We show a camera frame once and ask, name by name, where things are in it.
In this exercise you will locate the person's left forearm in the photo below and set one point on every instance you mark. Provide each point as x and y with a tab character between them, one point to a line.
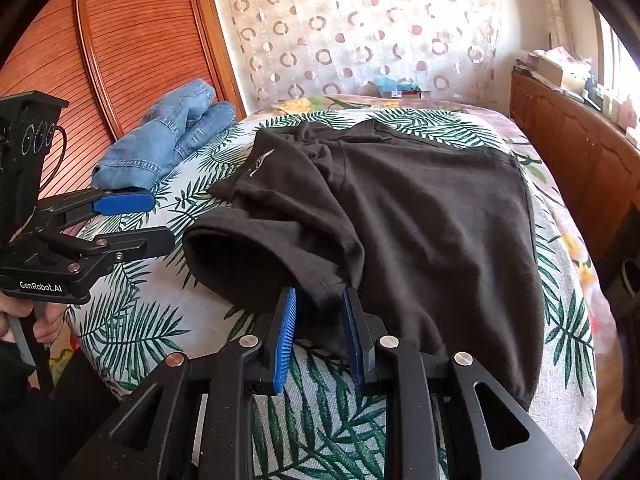
40	435

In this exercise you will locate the window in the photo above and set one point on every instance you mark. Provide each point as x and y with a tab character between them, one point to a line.
612	50

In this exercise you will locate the red box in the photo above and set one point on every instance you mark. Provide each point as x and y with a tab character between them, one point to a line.
407	94

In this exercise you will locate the black pants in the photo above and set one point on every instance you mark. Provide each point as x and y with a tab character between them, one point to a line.
400	220

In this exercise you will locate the circle-patterned sheer curtain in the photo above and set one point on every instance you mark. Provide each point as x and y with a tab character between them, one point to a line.
350	35

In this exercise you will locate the clutter of small boxes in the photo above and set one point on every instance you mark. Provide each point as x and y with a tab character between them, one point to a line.
560	70

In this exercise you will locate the person's left hand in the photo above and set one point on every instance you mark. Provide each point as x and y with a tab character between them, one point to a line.
47	327

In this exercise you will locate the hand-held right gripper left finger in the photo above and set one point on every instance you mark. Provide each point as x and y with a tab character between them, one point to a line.
285	340

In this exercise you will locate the blue packet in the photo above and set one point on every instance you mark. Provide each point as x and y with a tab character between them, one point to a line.
395	85

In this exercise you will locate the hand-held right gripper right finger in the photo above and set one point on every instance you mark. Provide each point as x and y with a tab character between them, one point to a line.
352	340

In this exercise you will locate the beige window curtain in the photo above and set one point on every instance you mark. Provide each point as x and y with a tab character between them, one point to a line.
555	5

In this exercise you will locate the blue jeans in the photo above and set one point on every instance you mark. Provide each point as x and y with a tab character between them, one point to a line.
150	145

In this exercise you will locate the wooden cabinet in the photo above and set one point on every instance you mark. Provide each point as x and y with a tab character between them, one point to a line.
575	135

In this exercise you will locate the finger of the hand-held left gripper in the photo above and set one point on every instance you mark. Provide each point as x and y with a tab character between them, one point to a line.
125	202
150	242

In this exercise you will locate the leaf-print bed sheet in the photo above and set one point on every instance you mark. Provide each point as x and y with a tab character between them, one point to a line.
150	320

